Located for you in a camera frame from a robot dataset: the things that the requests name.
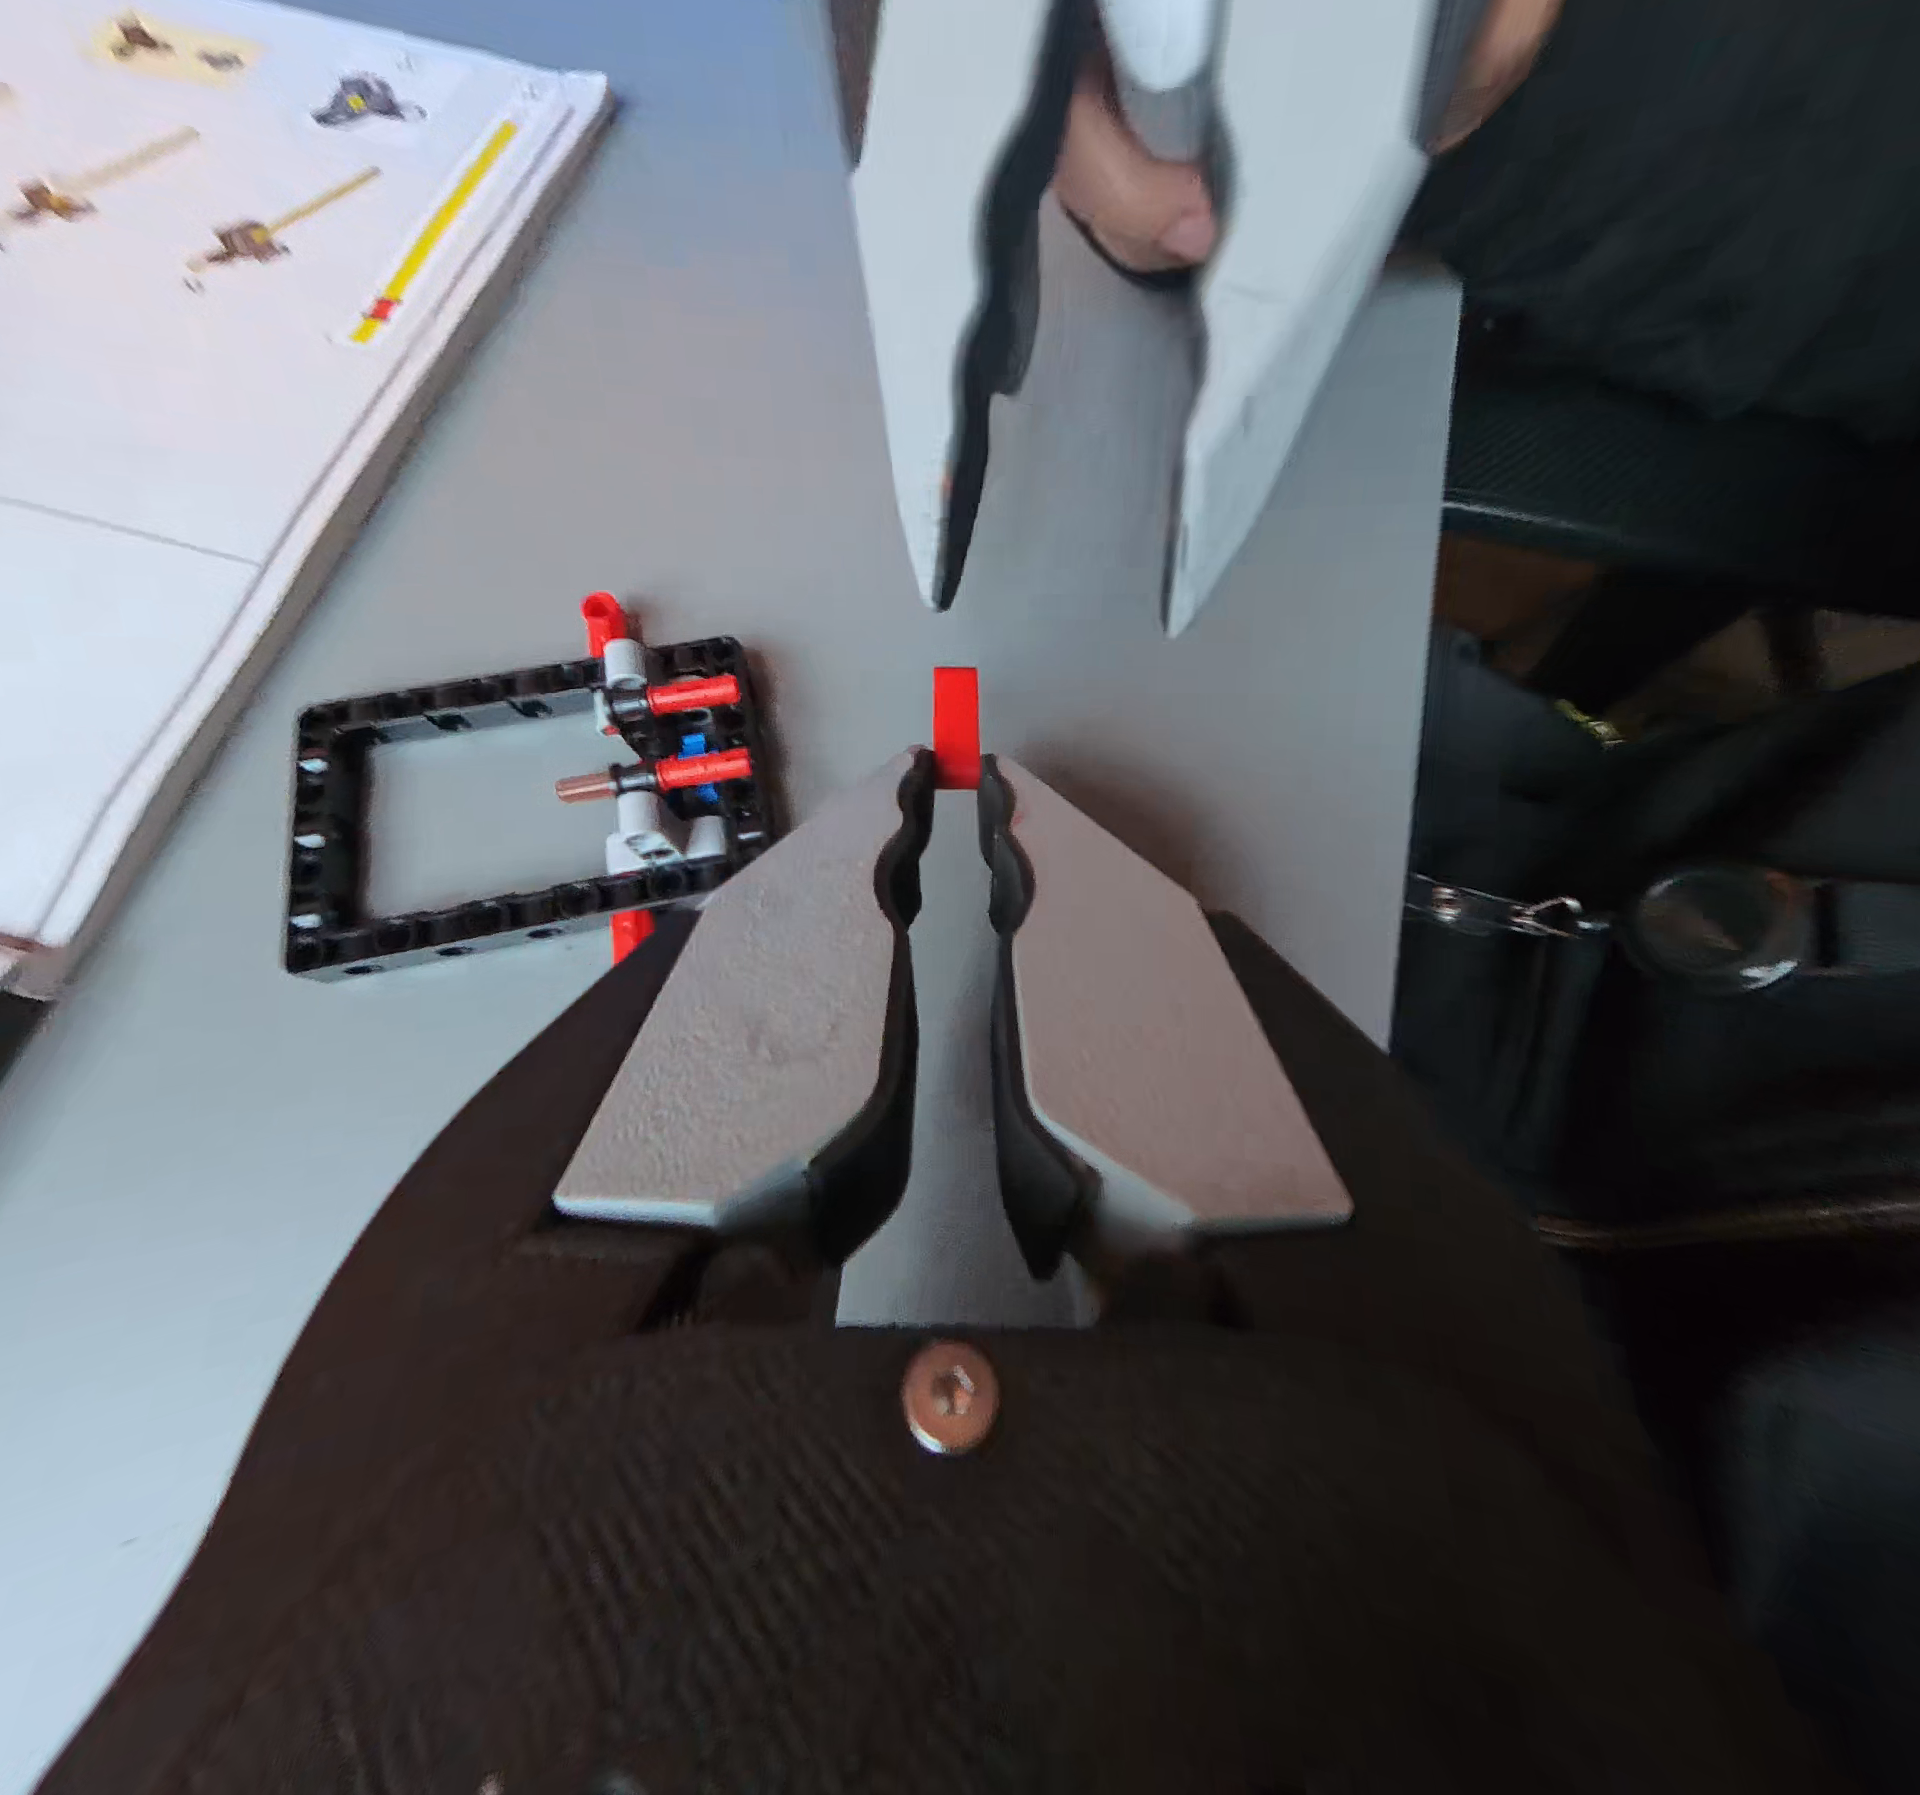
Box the black zip jacket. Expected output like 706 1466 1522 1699
1395 597 1920 1228

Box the person's right hand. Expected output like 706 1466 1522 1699
1045 78 1221 279

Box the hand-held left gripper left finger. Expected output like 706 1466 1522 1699
552 750 935 1268

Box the person's right forearm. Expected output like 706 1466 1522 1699
1416 0 1920 432

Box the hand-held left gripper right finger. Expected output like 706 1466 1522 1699
981 751 1355 1281

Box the black round badge reel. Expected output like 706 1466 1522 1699
1633 865 1839 996

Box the black lego frame assembly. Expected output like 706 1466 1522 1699
283 591 790 988

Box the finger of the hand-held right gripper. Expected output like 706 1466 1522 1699
847 0 1087 615
1158 0 1469 644

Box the black office chair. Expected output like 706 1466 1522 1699
1438 310 1920 597

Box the black lanyard strap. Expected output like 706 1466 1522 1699
1820 877 1920 950

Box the white lego instruction booklet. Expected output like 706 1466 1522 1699
0 0 617 1002

